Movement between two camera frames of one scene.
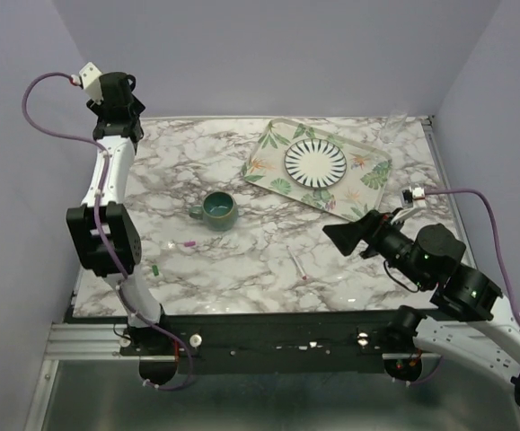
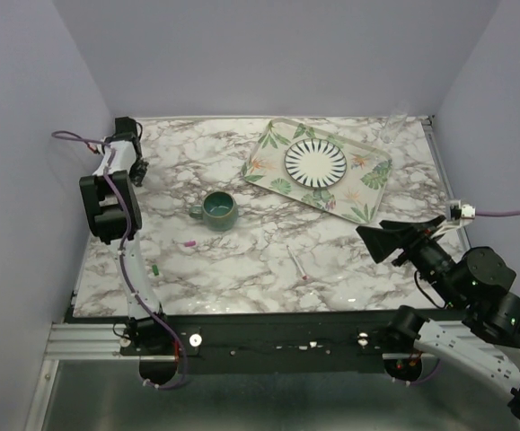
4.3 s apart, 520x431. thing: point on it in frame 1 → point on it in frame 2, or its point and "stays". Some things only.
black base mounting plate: (268, 342) stays
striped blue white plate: (315, 162) stays
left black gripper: (97, 109) → (137, 176)
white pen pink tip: (294, 258) stays
